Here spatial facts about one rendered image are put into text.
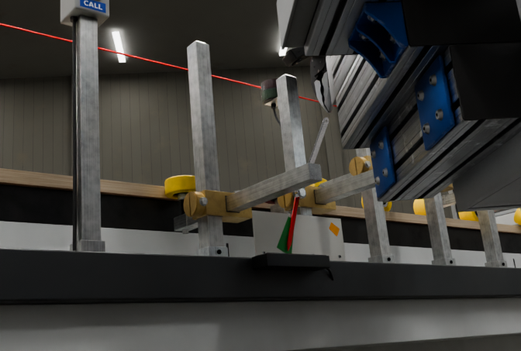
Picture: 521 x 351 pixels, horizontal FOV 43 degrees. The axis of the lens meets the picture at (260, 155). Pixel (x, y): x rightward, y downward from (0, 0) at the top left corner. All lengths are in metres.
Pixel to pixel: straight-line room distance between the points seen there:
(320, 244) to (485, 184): 0.64
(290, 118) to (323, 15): 0.77
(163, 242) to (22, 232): 0.31
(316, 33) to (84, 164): 0.54
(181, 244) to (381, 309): 0.49
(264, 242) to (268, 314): 0.15
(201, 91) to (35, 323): 0.57
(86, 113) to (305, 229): 0.54
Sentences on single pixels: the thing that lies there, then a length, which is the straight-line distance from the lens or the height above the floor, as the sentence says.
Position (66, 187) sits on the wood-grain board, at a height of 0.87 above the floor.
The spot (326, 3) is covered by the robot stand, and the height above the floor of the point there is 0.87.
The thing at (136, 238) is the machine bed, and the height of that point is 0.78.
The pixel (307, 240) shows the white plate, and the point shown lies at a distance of 1.46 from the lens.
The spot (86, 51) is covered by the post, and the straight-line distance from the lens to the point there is 1.29.
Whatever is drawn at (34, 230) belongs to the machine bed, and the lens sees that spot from 1.38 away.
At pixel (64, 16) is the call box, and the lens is 1.34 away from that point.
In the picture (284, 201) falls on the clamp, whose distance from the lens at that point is 1.47.
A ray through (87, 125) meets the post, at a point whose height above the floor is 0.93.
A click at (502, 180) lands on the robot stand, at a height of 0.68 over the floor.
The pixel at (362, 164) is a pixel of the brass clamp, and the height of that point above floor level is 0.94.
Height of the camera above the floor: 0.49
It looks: 18 degrees up
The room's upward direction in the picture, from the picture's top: 5 degrees counter-clockwise
